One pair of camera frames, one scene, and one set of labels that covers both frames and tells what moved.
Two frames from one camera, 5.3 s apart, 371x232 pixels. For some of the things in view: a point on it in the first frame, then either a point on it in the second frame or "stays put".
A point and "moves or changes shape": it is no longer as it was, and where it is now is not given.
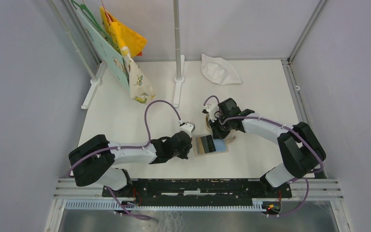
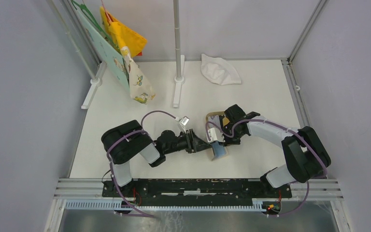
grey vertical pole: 176,6 stays put
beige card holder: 206,144 moves or changes shape
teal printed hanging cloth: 113,58 stays put
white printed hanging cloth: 140,89 stays put
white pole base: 178,82 stays put
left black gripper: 184,155 -> 194,143
